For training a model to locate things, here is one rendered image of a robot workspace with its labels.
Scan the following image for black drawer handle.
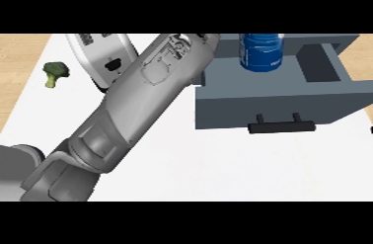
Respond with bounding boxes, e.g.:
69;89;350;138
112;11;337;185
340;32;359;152
246;112;317;134

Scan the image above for grey drawer front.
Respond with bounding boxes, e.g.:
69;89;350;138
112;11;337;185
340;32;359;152
193;79;373;130

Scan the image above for grey open drawer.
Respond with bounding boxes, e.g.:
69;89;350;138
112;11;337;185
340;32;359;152
199;42;353;93

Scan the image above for blue can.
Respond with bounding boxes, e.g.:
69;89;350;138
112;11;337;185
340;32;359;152
237;34;287;73

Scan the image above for green broccoli floret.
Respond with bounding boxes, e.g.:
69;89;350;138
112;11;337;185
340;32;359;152
42;61;70;89

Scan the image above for grey cabinet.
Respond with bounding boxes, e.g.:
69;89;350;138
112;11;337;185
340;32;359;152
212;34;361;58

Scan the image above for pale appliance with black marks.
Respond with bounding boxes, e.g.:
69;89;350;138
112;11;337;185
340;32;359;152
63;34;140;93

